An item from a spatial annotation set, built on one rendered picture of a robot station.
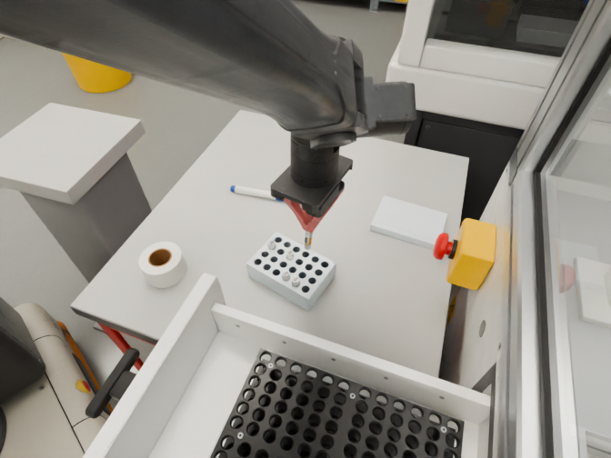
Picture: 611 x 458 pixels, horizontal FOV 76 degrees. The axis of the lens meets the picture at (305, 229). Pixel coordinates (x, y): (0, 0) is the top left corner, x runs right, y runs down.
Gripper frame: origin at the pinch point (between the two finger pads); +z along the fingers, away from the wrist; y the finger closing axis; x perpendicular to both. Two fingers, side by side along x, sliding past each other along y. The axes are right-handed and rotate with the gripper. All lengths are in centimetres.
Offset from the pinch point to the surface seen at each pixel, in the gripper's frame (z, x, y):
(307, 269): 13.0, 0.7, 1.7
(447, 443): 4.3, -25.4, -16.1
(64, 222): 35, 69, -3
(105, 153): 16, 58, 9
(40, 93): 92, 246, 89
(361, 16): 81, 117, 309
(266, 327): 2.4, -2.8, -15.4
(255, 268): 11.7, 7.6, -3.4
